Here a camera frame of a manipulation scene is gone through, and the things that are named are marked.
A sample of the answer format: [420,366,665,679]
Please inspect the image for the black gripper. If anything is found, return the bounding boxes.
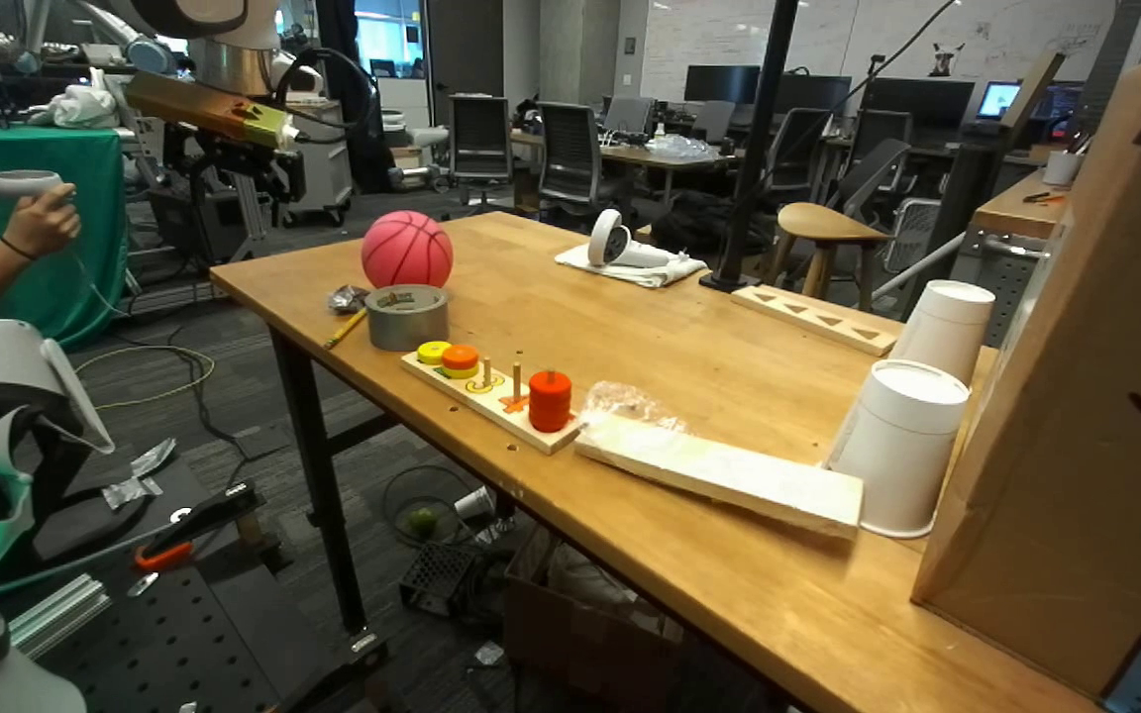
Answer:
[196,126,314,210]

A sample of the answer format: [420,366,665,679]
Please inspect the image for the pink rubber basketball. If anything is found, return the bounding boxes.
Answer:
[357,206,457,295]

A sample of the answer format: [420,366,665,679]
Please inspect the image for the white handheld controller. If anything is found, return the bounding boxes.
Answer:
[0,165,66,204]

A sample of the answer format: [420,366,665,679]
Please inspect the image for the person hand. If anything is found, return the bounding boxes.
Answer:
[0,180,81,263]

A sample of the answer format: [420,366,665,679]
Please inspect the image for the white wheeled cart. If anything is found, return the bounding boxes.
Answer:
[249,94,357,231]

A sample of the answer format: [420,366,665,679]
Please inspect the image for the crumpled silver foil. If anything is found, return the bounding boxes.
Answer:
[324,280,373,317]

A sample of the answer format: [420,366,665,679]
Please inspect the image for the yellow pencil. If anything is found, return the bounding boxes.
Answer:
[321,308,373,354]

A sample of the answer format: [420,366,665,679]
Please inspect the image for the grey mesh office chair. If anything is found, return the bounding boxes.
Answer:
[851,107,915,192]
[536,101,606,210]
[764,105,832,192]
[447,93,515,192]

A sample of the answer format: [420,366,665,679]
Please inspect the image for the green table cloth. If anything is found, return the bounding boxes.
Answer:
[0,122,136,354]

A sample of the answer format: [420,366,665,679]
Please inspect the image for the silver metal tool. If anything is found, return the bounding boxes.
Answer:
[99,437,183,514]

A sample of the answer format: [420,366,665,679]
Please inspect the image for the wooden stacking toy base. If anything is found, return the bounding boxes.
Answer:
[401,344,586,457]

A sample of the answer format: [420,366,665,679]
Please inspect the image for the white VR headset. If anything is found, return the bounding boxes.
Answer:
[0,314,118,569]

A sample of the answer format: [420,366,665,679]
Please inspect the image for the red cylinder block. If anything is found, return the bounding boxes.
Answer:
[528,369,574,437]

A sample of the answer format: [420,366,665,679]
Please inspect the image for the white folded cloth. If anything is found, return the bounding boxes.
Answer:
[550,235,707,295]

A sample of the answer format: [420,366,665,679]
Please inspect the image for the wooden office desk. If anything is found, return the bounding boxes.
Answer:
[595,136,747,206]

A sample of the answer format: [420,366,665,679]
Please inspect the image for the white plastic bag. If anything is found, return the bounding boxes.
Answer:
[644,126,707,157]

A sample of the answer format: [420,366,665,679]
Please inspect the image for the clear crumpled plastic wrap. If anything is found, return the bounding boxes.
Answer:
[582,375,690,437]

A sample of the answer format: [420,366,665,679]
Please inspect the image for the black computer monitor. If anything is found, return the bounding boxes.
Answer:
[865,75,979,136]
[776,70,854,118]
[682,60,767,111]

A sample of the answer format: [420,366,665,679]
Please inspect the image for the black perforated breadboard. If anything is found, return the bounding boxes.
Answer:
[46,549,389,713]

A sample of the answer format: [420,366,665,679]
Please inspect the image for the aluminium extrusion bar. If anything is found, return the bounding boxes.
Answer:
[4,569,113,658]

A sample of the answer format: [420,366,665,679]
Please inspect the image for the white flat wooden board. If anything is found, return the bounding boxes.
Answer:
[570,410,866,539]

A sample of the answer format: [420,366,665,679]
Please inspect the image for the wooden stool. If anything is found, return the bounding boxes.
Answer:
[773,198,891,303]

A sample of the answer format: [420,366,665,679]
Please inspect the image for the wooden shape sorter plank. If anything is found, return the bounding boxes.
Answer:
[729,280,899,358]

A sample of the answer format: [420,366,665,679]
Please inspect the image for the white paper cup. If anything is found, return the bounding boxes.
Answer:
[888,279,997,387]
[824,358,974,539]

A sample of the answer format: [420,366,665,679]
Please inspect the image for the lit blue screen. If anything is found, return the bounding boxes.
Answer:
[974,75,1024,126]

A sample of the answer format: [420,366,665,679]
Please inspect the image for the long wooden workbench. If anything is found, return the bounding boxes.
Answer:
[966,164,1077,247]

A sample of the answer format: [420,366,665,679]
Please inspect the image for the large cardboard box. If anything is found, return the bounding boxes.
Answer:
[908,35,1141,697]

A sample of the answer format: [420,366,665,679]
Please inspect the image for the grey duct tape roll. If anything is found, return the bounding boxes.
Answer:
[365,280,453,354]

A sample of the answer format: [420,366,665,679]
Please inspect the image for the orange stacking ring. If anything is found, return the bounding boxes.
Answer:
[438,344,484,384]

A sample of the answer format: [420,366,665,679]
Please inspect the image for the red handled pliers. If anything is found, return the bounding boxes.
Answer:
[132,478,262,577]

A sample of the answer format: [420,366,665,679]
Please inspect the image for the black wire basket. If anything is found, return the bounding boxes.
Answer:
[375,461,484,553]

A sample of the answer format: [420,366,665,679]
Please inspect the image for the black pole camera stand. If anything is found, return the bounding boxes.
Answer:
[701,0,805,295]

